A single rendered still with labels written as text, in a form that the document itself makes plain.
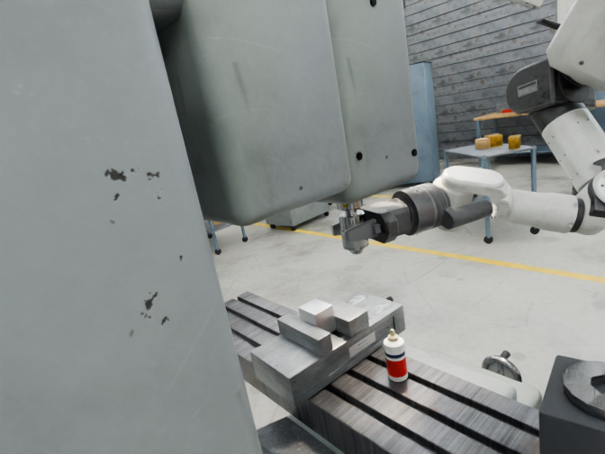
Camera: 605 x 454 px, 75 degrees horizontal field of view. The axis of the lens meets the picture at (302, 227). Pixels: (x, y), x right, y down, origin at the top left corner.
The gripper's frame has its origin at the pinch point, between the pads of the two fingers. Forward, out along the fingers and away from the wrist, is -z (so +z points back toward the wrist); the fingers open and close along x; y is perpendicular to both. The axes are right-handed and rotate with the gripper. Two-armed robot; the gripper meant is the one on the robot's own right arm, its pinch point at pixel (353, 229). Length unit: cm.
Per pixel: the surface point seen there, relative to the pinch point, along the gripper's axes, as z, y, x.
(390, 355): 3.1, 27.2, 1.1
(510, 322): 150, 125, -105
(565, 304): 192, 126, -99
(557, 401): 4.3, 14.7, 35.1
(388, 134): 3.5, -16.0, 9.4
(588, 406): 5.0, 13.7, 38.0
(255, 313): -13, 33, -48
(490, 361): 48, 60, -19
